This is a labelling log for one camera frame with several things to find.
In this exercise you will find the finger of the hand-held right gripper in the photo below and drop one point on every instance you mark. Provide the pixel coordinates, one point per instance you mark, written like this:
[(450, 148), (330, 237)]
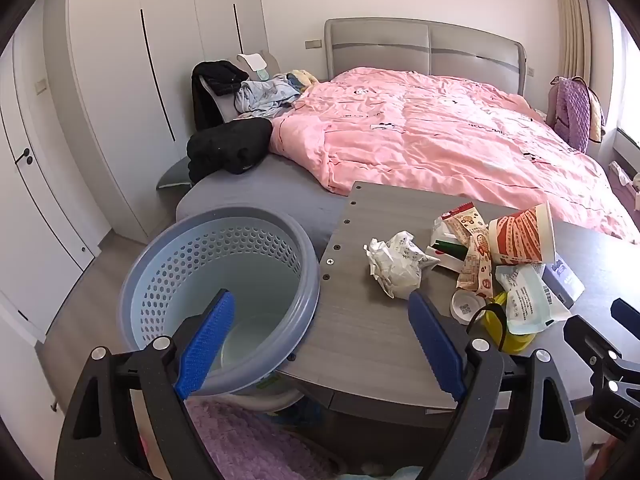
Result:
[(587, 340), (627, 317)]

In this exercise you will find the crumpled white paper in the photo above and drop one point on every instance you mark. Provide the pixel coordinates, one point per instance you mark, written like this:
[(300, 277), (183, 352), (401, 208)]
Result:
[(397, 262)]

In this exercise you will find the purple quilted jacket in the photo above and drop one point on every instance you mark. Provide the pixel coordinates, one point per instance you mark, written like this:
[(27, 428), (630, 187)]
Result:
[(575, 110)]

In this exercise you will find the yellow rimmed clear lid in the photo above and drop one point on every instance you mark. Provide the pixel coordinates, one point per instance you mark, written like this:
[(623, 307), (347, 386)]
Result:
[(495, 325)]

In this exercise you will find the red and white paper cup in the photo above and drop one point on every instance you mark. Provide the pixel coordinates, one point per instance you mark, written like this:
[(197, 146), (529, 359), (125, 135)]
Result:
[(520, 237)]

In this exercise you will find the pink duvet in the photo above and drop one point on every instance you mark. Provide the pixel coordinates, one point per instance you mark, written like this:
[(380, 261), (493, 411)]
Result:
[(440, 130)]

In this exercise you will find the purple fluffy rug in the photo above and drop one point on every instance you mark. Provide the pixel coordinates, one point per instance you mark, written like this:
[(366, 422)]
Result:
[(240, 440)]

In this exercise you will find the grey padded headboard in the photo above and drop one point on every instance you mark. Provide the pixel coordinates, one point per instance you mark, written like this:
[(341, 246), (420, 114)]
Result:
[(425, 47)]

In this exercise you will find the beige curtain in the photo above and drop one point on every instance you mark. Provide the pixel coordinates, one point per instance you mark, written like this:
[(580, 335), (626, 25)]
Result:
[(575, 25)]

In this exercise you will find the red and beige snack wrapper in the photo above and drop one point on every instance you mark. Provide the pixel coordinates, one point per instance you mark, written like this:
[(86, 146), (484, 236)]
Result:
[(472, 255)]

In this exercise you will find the lavender cartoon rabbit box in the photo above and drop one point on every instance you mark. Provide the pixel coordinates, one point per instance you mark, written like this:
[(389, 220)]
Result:
[(565, 280)]

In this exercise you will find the white door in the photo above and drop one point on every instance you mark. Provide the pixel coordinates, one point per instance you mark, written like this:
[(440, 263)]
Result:
[(45, 185)]

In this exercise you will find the black folded clothes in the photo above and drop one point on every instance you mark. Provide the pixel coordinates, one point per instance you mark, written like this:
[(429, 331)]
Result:
[(230, 145)]

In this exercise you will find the blue and white plastic packet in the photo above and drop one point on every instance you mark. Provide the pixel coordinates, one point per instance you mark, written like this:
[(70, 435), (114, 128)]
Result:
[(527, 300)]

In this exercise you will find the white cloth with green patch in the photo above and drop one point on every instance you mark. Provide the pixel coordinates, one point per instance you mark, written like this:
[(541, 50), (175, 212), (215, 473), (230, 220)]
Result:
[(254, 61)]

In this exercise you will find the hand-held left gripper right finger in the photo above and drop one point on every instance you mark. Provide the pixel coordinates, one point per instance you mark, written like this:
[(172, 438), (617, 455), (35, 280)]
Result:
[(435, 345)]

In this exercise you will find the white wardrobe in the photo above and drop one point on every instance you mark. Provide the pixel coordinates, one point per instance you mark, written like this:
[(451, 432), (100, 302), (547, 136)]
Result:
[(150, 85)]

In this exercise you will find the light blue clothing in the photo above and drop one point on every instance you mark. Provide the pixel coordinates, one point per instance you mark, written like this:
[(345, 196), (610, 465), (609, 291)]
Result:
[(265, 92)]

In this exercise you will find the grey bed mattress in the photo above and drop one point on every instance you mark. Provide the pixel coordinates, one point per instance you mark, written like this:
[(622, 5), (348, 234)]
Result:
[(260, 187)]

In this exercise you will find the white and green box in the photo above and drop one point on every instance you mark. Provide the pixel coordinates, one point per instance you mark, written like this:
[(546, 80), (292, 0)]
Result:
[(442, 237)]

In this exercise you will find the white round plastic lid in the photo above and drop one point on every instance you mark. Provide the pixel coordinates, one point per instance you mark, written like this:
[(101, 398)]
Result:
[(466, 306)]

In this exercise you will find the black jacket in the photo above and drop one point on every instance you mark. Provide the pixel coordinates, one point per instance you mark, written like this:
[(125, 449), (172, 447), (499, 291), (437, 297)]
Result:
[(215, 82)]

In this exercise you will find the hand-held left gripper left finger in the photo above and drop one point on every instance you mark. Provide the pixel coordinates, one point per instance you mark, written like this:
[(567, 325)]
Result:
[(207, 340)]

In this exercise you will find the yellow plush cloth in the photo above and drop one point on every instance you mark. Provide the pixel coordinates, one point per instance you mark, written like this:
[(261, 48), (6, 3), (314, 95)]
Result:
[(305, 77)]

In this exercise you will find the grey lounge chair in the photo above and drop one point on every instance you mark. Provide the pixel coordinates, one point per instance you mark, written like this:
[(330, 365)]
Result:
[(270, 62)]

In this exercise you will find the blue perforated plastic basket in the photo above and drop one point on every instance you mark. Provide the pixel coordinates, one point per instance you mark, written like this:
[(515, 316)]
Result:
[(220, 260)]

